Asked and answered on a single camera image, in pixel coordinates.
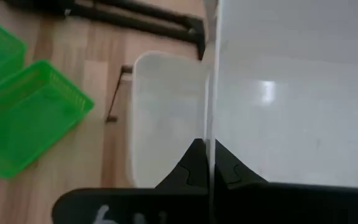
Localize wooden shelf black legs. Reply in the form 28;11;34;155
105;64;134;123

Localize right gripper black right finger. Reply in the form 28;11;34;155
214;139;358;224

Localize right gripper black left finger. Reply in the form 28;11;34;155
51;138;211;224

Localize black aluminium table frame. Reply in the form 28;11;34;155
0;0;206;60

